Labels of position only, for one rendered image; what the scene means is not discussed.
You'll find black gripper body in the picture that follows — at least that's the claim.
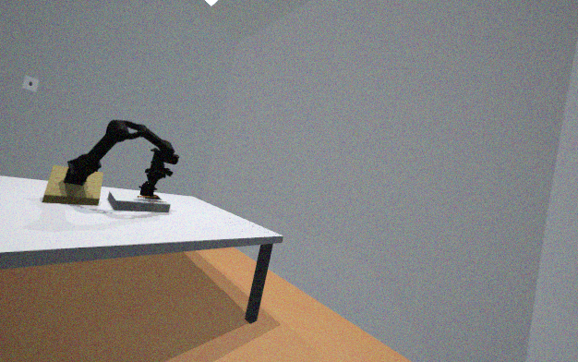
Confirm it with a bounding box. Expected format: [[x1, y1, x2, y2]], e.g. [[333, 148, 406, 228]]
[[145, 160, 165, 178]]

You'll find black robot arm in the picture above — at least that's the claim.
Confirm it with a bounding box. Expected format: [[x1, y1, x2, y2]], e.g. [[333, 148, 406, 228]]
[[64, 120, 180, 186]]

